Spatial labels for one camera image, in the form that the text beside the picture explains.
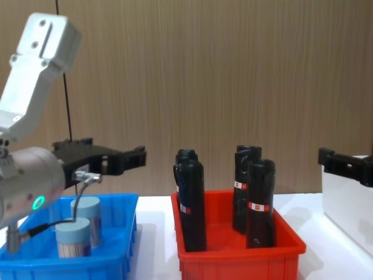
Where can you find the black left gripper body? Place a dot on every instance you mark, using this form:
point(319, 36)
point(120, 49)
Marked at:
point(84, 157)

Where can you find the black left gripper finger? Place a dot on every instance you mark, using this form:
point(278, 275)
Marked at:
point(115, 167)
point(135, 157)

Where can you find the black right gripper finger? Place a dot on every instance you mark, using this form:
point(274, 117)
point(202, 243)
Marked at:
point(332, 163)

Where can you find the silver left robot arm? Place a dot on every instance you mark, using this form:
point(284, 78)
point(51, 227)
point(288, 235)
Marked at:
point(32, 87)

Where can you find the white box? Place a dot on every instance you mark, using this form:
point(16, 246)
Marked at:
point(346, 204)

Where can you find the black wrapped roll red label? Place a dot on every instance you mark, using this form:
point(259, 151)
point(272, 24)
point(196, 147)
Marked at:
point(260, 204)
point(242, 181)
point(193, 204)
point(185, 154)

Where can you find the grey capped cylinder container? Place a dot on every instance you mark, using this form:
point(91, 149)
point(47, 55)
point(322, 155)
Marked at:
point(73, 237)
point(91, 214)

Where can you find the blue plastic bin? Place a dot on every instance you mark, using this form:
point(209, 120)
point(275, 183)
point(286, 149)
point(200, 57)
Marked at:
point(116, 253)

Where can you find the red plastic bin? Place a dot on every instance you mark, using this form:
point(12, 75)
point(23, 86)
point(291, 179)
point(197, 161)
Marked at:
point(233, 262)

